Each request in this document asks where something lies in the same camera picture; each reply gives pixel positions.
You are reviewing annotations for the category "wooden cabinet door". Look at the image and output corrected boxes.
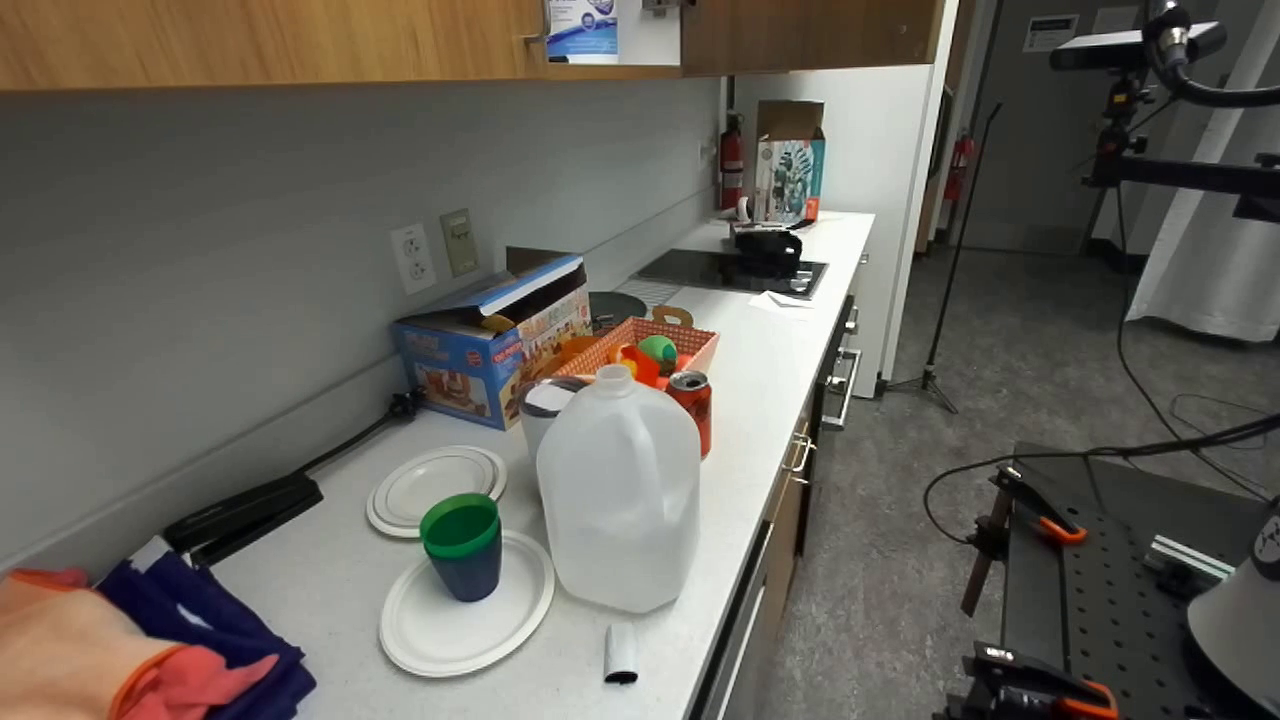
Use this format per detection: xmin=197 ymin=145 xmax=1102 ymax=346
xmin=678 ymin=0 xmax=944 ymax=77
xmin=0 ymin=0 xmax=543 ymax=90

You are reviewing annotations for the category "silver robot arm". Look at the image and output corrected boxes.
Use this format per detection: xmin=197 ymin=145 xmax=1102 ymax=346
xmin=1188 ymin=502 xmax=1280 ymax=705

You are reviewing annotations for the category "red checkered toy tray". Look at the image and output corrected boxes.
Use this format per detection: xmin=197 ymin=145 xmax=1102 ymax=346
xmin=563 ymin=320 xmax=715 ymax=386

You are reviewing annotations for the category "green toy ball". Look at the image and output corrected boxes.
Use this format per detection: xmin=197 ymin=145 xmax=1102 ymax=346
xmin=634 ymin=332 xmax=678 ymax=373

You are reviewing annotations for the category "red soda can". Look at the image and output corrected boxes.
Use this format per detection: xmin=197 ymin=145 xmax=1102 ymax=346
xmin=666 ymin=373 xmax=712 ymax=452

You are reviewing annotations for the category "dark grey round pan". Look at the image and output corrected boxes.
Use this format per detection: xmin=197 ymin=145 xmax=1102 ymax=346
xmin=588 ymin=293 xmax=648 ymax=336

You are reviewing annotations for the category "black induction cooktop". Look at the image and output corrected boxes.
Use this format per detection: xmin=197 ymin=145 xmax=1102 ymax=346
xmin=641 ymin=248 xmax=822 ymax=298

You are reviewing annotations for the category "translucent plastic milk jug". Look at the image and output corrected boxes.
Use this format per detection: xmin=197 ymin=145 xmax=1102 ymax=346
xmin=537 ymin=369 xmax=698 ymax=617

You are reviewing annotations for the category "black pot on stove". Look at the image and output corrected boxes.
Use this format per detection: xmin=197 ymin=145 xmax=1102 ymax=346
xmin=733 ymin=232 xmax=802 ymax=281

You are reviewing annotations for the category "play food toy box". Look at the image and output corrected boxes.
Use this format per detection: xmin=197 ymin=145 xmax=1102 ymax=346
xmin=390 ymin=257 xmax=593 ymax=428

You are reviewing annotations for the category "red fire extinguisher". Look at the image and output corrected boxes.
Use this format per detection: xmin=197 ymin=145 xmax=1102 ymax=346
xmin=715 ymin=113 xmax=746 ymax=214

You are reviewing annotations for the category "green cup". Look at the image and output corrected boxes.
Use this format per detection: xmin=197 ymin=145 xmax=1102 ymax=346
xmin=419 ymin=493 xmax=502 ymax=602

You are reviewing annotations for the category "blue white carton box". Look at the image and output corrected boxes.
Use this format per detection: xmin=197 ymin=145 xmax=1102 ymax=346
xmin=755 ymin=98 xmax=822 ymax=221

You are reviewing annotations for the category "small white plate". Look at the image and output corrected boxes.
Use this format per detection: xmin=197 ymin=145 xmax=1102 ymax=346
xmin=362 ymin=444 xmax=508 ymax=538

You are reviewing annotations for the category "small white black cylinder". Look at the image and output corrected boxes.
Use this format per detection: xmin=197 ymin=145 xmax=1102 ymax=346
xmin=605 ymin=623 xmax=641 ymax=687

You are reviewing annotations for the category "large white plate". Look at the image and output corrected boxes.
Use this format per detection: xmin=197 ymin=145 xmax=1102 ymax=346
xmin=377 ymin=530 xmax=556 ymax=678

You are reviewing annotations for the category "black stapler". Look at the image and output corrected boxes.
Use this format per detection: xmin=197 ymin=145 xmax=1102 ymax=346
xmin=163 ymin=476 xmax=323 ymax=569

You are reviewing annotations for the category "navy blue cloth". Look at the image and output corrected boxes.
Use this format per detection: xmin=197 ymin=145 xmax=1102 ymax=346
xmin=98 ymin=551 xmax=315 ymax=720

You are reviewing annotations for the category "black perforated robot table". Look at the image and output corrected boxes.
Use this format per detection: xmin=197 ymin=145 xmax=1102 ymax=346
xmin=1000 ymin=444 xmax=1273 ymax=720

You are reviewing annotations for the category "orange cloth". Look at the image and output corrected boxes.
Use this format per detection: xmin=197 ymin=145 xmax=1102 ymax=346
xmin=0 ymin=571 xmax=276 ymax=720

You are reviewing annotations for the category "beige wall switch plate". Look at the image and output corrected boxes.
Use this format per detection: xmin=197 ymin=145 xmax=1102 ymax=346
xmin=440 ymin=208 xmax=481 ymax=277

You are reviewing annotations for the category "white wall outlet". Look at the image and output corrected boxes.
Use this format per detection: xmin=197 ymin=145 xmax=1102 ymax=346
xmin=388 ymin=225 xmax=434 ymax=293

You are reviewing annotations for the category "orange handled clamp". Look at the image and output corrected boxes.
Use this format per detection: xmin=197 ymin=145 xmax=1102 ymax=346
xmin=961 ymin=463 xmax=1086 ymax=617

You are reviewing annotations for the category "black camera on stand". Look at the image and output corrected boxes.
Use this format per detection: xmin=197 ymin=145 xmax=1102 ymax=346
xmin=1046 ymin=10 xmax=1231 ymax=190

